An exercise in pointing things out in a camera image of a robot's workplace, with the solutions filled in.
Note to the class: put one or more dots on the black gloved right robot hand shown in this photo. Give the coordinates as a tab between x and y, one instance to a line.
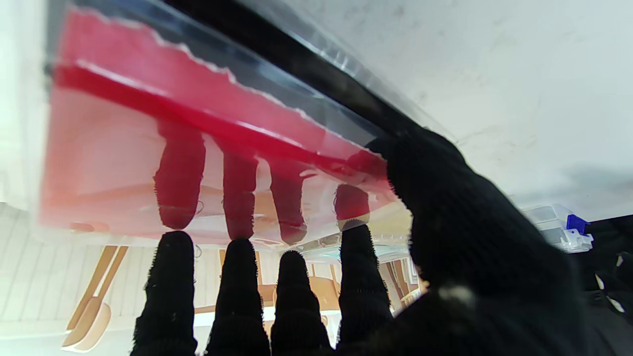
470	257

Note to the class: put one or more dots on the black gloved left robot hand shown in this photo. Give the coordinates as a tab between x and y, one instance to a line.
610	287

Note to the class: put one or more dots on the clear container with blue clips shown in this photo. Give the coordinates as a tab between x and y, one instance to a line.
561	227

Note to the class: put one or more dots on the black plastic tray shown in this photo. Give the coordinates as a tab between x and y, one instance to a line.
316	69

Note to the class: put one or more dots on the red container lid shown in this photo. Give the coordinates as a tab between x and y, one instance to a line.
148	148

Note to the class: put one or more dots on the printed room scene backdrop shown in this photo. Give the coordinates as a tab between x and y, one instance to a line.
59	296

